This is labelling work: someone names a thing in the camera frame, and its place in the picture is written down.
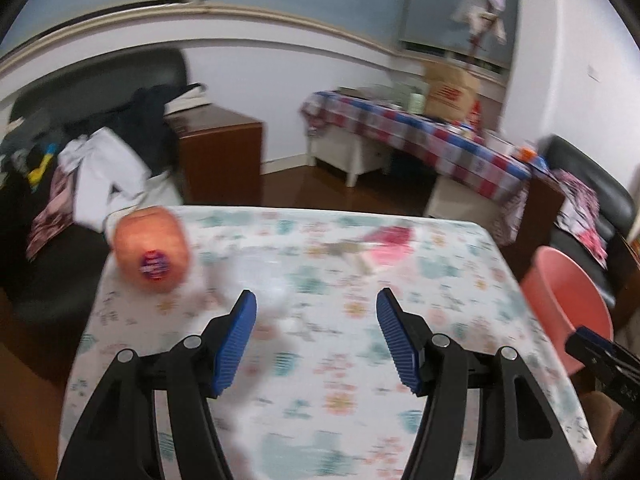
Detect pink plastic trash bin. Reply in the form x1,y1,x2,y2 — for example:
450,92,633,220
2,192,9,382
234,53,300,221
520,246,614,376

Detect person's right hand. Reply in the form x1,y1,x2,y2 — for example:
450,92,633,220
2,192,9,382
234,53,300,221
579,391,640,480

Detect pink snack package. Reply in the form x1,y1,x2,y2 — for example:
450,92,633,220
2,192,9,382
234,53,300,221
324,226,414,275

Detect floral tablecloth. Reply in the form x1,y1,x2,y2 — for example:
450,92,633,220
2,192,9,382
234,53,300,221
60,206,596,479

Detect red apple with sticker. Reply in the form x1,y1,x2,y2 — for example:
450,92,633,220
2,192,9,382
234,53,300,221
112,206,191,294

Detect white wooden desk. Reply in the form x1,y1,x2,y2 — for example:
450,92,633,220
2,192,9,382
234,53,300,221
307,126,500,230

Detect pink patterned clothes on sofa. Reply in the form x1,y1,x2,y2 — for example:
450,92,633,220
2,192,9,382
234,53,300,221
551,169,608,269

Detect black leather sofa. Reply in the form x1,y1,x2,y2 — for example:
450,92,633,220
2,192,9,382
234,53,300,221
541,136,639,310

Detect black leather armchair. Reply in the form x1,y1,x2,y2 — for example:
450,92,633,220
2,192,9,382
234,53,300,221
1,48,189,320

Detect brown wooden nightstand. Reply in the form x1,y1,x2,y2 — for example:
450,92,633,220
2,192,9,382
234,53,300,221
513,177,565,281

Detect brown wooden side cabinet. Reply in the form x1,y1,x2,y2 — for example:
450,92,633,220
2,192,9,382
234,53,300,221
166,105,264,206

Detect plaid tablecloth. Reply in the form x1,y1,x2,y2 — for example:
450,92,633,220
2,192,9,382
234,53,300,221
300,91,530,206

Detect white garment on chair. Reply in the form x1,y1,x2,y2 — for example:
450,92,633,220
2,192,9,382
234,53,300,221
58,127,182,233

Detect green white box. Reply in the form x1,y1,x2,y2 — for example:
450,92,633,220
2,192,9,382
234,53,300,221
390,84,428,115

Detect brown New Balance paper bag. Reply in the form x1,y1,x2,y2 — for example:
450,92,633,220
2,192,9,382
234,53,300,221
423,61,480,122

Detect dark clothes pile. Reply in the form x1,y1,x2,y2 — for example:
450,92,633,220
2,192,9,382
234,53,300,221
1,84,182,203

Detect coat rack with clothes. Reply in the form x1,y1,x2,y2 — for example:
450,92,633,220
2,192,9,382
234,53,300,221
450,0,506,67

